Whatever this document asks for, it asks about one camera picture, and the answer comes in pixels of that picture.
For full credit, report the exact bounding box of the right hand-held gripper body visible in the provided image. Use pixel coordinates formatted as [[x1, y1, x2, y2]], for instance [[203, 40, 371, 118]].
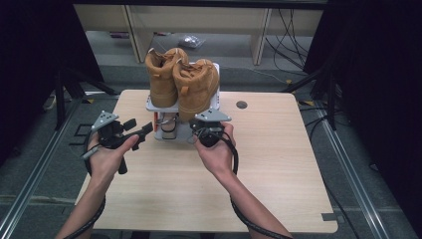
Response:
[[189, 108, 233, 149]]

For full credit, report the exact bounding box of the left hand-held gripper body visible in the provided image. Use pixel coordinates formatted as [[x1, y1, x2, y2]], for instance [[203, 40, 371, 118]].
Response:
[[90, 110, 133, 175]]

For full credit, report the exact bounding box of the white two-tier shoe rack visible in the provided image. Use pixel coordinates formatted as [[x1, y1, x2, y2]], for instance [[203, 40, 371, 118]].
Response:
[[145, 62, 222, 144]]

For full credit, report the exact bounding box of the glitter strap heeled sandal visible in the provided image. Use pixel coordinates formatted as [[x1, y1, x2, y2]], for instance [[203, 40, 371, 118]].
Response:
[[157, 112, 182, 140]]

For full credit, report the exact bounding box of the tan suede boot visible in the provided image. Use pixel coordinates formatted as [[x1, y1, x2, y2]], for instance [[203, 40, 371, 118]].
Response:
[[172, 59, 221, 123], [144, 47, 190, 109]]

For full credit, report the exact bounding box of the person's right hand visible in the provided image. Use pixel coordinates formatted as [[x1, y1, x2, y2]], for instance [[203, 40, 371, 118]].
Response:
[[193, 121, 237, 177]]

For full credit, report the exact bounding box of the person's left hand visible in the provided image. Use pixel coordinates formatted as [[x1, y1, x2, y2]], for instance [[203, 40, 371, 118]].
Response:
[[87, 133, 140, 183]]

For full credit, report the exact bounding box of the black metal tripod stand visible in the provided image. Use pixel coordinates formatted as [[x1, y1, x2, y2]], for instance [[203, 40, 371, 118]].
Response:
[[282, 69, 339, 131], [54, 68, 118, 130]]

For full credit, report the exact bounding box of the clear plastic bag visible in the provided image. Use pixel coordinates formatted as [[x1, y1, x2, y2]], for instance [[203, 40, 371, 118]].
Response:
[[177, 34, 207, 50]]

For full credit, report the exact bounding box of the black curtain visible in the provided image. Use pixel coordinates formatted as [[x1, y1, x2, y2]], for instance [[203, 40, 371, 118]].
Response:
[[303, 0, 422, 230], [0, 0, 105, 167]]

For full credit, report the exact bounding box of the beige wooden shelf unit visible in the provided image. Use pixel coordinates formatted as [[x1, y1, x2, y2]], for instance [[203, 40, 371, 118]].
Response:
[[72, 3, 324, 66]]

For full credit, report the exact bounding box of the thin white floor cable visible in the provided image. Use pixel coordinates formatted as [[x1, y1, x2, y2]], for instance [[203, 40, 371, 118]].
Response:
[[220, 65, 291, 85]]

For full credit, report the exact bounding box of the aluminium floor rail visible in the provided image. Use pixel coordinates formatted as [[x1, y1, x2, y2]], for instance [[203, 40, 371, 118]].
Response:
[[0, 99, 83, 239], [315, 101, 392, 239]]

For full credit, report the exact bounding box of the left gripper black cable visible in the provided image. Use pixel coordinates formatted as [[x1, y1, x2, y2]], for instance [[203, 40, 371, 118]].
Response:
[[62, 130, 107, 239]]

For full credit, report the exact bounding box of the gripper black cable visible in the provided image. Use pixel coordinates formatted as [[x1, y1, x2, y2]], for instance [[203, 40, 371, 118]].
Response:
[[62, 130, 107, 239], [218, 129, 296, 239]]

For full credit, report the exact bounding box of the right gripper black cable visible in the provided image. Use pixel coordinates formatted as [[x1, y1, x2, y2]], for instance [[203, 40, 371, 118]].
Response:
[[218, 129, 296, 239]]

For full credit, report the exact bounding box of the bundle of black floor cables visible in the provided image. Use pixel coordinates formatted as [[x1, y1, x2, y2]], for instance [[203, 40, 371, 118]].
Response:
[[265, 9, 313, 72]]

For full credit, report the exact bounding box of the thin black floor cable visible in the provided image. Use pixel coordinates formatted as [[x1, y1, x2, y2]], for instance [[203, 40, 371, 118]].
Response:
[[322, 183, 354, 232]]

